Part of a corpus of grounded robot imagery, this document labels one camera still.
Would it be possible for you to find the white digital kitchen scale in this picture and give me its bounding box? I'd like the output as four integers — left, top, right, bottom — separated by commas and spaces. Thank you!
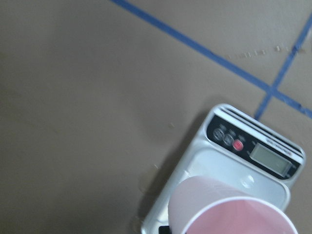
140, 104, 306, 234

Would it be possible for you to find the pink paper cup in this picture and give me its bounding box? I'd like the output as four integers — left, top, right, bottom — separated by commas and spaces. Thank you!
168, 176, 298, 234

